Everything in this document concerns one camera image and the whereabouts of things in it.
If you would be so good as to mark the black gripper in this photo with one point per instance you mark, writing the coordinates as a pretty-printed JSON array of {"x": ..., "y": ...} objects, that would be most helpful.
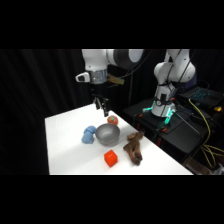
[{"x": 99, "y": 89}]

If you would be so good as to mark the brown plush deer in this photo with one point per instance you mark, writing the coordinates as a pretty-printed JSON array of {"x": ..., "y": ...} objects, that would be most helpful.
[{"x": 134, "y": 148}]

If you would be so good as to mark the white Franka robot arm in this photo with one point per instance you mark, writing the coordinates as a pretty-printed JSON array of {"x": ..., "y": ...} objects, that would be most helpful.
[{"x": 96, "y": 60}]

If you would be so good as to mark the grey metal bowl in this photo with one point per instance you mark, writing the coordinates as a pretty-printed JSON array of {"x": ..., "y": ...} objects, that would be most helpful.
[{"x": 107, "y": 134}]

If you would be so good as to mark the orange round toy fruit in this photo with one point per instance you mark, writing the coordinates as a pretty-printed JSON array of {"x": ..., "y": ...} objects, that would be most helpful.
[{"x": 112, "y": 120}]

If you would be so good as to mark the tan tag on wrist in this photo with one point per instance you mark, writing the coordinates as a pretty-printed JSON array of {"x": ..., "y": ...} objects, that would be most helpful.
[{"x": 116, "y": 80}]

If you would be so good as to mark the blue plush toy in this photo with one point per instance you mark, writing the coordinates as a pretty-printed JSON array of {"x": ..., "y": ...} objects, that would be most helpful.
[{"x": 89, "y": 135}]

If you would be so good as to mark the orange cube block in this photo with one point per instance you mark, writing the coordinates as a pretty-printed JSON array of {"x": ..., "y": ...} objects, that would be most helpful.
[{"x": 111, "y": 158}]

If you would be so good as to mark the black curtain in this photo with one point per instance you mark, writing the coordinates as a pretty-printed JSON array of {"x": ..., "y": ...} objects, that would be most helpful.
[{"x": 36, "y": 86}]

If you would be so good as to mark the black robot stand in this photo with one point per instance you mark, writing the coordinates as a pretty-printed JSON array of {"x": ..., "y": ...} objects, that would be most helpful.
[{"x": 180, "y": 133}]

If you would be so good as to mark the black laptop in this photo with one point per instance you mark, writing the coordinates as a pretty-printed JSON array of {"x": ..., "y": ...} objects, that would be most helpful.
[{"x": 201, "y": 95}]

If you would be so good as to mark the small yellow object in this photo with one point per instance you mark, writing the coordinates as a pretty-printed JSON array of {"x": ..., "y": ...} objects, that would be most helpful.
[{"x": 217, "y": 109}]

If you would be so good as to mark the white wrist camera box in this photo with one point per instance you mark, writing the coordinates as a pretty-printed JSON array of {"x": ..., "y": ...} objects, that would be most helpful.
[{"x": 82, "y": 77}]

